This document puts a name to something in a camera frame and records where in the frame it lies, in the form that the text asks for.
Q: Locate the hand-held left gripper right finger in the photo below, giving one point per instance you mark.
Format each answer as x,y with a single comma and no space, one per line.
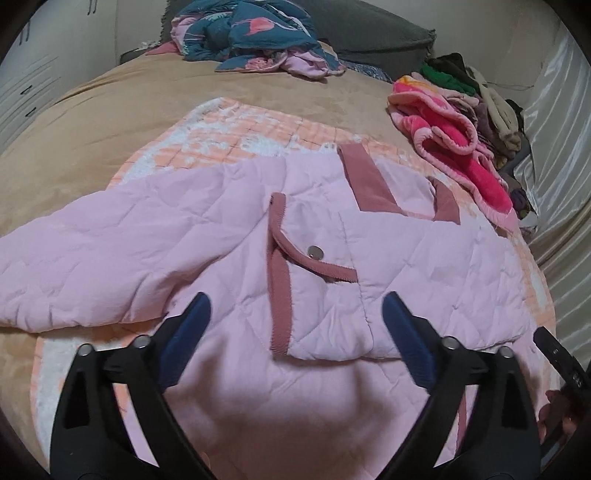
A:
408,332

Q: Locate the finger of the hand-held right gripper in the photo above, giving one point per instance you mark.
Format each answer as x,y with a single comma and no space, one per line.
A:
552,350

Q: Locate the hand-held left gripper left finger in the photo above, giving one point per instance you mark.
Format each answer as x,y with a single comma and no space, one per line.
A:
184,332

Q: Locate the pink quilted jacket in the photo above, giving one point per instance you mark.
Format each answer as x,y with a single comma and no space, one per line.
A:
184,221

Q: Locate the pile of folded clothes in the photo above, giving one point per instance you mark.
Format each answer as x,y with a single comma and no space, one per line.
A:
489,106

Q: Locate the person's right hand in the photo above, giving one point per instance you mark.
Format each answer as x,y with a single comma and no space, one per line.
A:
549,408

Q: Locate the hot pink fleece blanket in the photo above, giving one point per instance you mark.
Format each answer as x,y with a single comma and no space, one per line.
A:
461,134

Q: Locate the orange checked cloud blanket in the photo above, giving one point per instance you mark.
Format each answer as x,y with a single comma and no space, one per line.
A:
240,134

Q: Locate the white satin curtain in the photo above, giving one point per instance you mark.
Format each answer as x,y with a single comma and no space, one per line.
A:
558,138

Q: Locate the bed with tan sheet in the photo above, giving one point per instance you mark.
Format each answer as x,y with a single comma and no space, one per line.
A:
115,101

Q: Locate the blue patterned cloth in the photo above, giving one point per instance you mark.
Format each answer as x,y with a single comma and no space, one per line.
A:
369,71

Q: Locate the grey headboard cushion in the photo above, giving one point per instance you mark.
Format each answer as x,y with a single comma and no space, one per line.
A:
369,37

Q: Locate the white wardrobe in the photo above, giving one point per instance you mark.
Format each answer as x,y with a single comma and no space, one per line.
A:
27,78

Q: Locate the teal floral quilt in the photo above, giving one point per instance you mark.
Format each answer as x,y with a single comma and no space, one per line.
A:
258,27

